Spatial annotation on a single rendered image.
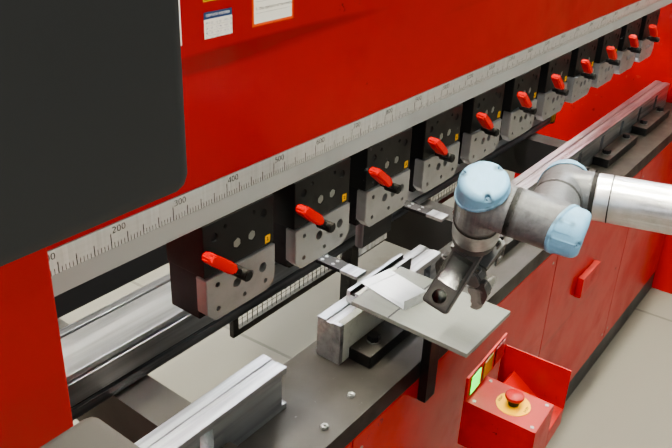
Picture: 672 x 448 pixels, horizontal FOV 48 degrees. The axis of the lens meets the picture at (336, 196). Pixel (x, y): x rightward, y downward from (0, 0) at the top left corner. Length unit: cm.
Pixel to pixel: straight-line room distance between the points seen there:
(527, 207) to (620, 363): 219
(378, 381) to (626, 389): 172
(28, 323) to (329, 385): 93
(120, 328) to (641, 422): 202
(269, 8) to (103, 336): 72
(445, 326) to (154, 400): 57
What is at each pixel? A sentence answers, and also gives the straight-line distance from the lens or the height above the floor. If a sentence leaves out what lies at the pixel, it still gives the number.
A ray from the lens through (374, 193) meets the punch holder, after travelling 140.
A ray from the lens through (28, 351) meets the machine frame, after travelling 68.
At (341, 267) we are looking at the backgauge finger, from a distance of 162.
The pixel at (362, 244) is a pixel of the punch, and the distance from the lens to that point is 150.
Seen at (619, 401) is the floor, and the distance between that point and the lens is 305.
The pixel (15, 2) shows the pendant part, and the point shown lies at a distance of 17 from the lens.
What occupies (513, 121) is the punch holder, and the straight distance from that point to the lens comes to 190.
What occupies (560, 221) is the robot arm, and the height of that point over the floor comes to 137.
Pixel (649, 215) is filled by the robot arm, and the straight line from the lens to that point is 120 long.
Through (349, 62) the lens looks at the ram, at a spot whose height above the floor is 151.
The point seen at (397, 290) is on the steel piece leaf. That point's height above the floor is 100.
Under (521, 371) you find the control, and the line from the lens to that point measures 181.
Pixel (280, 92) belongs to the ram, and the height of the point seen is 150.
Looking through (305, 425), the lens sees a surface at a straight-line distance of 143.
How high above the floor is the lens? 184
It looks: 26 degrees down
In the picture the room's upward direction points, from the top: 2 degrees clockwise
